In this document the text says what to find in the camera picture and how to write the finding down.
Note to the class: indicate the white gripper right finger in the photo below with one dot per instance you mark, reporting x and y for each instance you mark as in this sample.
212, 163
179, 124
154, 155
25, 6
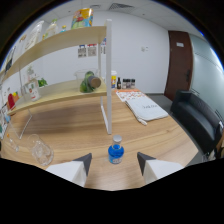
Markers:
156, 168

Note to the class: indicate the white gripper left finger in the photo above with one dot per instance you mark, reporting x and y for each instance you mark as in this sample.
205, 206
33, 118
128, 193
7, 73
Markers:
71, 170

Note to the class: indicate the blue liquid small bottle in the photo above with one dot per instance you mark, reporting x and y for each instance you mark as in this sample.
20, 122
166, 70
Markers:
116, 153

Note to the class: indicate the glass cup with ice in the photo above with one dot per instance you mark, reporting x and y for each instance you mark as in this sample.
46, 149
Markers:
41, 151

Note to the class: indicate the white folded cloth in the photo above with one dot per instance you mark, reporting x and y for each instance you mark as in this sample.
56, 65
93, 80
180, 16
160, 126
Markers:
146, 109

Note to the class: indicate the black sofa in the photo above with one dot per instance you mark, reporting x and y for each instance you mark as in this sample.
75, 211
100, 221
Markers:
196, 116

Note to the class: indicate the two-tier wooden shelf rack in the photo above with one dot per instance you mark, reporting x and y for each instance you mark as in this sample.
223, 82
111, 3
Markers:
63, 91

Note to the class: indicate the orange patterned paper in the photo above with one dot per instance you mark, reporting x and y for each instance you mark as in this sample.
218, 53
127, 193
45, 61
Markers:
128, 94

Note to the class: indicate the small spice jar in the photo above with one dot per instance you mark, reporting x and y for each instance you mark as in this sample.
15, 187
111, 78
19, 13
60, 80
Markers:
124, 84
133, 83
128, 84

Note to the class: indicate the glass bowl of limes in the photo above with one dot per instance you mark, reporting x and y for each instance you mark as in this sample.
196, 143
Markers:
87, 83

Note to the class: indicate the green leafy plant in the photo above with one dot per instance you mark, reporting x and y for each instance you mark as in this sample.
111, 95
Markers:
42, 82

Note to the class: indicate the dark sauce bottle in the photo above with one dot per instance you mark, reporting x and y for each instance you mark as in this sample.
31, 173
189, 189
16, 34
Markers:
119, 84

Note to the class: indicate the brown door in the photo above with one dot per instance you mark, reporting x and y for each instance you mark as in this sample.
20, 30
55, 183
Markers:
179, 65

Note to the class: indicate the black yellow foil bag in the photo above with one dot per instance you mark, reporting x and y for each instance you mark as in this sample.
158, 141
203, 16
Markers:
10, 59

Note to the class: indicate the light blue bottle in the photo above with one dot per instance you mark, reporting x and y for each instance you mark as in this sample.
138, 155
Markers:
63, 29

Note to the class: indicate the clear bottle green cap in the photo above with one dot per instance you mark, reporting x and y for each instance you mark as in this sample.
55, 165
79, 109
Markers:
53, 29

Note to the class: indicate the yellow snack bag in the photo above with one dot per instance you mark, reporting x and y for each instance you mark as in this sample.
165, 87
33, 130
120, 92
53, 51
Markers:
82, 18

